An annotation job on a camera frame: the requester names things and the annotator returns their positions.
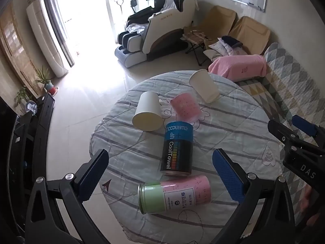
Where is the white massage chair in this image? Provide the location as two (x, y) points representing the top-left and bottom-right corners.
(114, 0), (200, 68)

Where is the black metal stand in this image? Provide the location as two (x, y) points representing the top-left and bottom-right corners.
(129, 0), (156, 14)

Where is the patterned white pillow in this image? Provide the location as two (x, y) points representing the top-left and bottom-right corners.
(203, 38), (252, 62)

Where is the pink and green can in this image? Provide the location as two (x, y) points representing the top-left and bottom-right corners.
(137, 175), (213, 214)

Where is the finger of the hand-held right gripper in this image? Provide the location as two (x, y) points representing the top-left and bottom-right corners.
(268, 120), (303, 146)
(291, 115), (325, 149)

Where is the person's right forearm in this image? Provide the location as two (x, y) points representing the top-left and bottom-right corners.
(301, 183), (325, 225)

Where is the wooden lattice screen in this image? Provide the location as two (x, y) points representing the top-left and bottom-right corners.
(0, 4), (49, 97)

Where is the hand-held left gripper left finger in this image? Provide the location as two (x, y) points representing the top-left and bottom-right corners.
(24, 149), (110, 244)

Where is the round table with cloth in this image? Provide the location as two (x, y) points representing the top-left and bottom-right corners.
(90, 70), (288, 244)

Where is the potted plant in red pot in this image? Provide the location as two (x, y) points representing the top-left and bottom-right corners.
(34, 65), (59, 96)

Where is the white paper cup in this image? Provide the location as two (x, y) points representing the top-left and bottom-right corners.
(131, 91), (163, 132)
(188, 69), (220, 104)

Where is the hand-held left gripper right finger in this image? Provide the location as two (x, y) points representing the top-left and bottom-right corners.
(211, 148), (304, 244)

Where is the black tv stand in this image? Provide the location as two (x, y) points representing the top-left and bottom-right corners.
(0, 93), (55, 244)

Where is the white cloth on chair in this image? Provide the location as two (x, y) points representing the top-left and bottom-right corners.
(124, 22), (150, 35)

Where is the white standing air conditioner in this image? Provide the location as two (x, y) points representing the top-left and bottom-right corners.
(26, 0), (69, 78)

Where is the tan fabric chair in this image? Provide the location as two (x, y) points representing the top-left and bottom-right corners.
(183, 5), (238, 44)
(228, 16), (271, 56)

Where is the grey curtain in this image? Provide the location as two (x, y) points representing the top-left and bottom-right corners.
(44, 0), (76, 68)

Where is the pink blanket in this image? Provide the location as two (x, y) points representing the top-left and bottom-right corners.
(208, 54), (267, 82)

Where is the black and blue can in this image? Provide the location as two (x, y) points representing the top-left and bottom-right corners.
(160, 121), (195, 176)

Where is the pink translucent plastic cup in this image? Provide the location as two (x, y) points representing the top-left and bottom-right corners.
(170, 93), (201, 125)

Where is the sofa with patterned cover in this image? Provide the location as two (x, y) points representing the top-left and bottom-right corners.
(237, 42), (325, 158)

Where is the folding stool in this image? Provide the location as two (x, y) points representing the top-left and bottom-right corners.
(180, 29), (214, 67)

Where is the dark folded cloth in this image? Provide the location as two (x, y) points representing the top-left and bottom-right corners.
(220, 36), (245, 48)

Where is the small green potted plant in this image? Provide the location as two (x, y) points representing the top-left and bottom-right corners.
(14, 86), (34, 105)

